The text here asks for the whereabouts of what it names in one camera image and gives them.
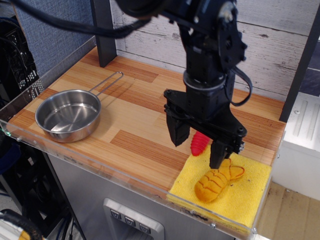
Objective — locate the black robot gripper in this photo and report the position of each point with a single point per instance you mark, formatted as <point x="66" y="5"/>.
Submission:
<point x="206" y="107"/>

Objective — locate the orange plush bread toy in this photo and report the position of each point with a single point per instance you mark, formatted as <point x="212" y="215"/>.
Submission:
<point x="212" y="183"/>

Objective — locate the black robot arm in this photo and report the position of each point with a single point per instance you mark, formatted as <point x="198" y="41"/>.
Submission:
<point x="214" y="48"/>

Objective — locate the yellow cloth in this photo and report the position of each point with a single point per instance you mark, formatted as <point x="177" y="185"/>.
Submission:
<point x="237" y="205"/>

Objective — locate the white ridged appliance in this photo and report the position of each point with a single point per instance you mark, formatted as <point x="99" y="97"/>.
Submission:
<point x="297" y="163"/>

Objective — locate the silver dispenser panel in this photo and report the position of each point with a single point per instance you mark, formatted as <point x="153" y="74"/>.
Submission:
<point x="132" y="220"/>

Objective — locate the stainless steel pan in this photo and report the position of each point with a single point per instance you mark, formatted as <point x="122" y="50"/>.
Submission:
<point x="72" y="115"/>

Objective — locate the clear acrylic table guard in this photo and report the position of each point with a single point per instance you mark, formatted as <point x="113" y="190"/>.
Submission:
<point x="128" y="164"/>

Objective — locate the orange object bottom left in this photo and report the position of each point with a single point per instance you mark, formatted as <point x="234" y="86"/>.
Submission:
<point x="24" y="236"/>

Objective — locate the red handled metal fork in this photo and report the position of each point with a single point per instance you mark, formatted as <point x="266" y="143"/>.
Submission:
<point x="199" y="143"/>

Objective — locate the dark vertical post right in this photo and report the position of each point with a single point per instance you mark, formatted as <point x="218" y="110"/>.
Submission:
<point x="302" y="68"/>

